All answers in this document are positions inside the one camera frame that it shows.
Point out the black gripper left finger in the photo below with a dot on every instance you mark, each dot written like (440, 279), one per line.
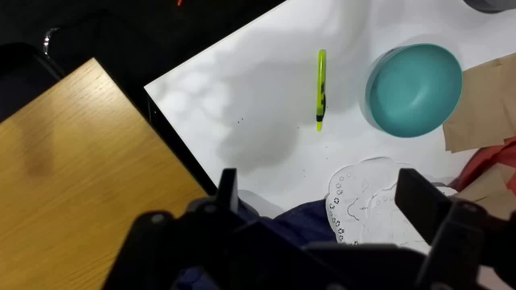
(226, 196)

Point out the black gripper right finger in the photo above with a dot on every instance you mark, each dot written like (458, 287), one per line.
(421, 204)

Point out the green highlighter pen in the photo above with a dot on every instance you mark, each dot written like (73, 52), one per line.
(321, 91)

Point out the teal bowl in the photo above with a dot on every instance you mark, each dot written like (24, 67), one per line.
(413, 89)

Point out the white lace doily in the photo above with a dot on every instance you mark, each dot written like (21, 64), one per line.
(360, 202)

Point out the small brown paper napkin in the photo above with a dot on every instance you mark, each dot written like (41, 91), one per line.
(490, 191)

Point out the red orange cloth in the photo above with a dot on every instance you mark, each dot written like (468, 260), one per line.
(484, 160)

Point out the navy blue cloth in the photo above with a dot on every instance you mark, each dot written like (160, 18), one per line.
(302, 225)

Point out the wooden yellow table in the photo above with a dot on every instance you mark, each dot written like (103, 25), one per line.
(78, 165)

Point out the grey duct tape roll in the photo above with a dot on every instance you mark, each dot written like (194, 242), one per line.
(492, 6)

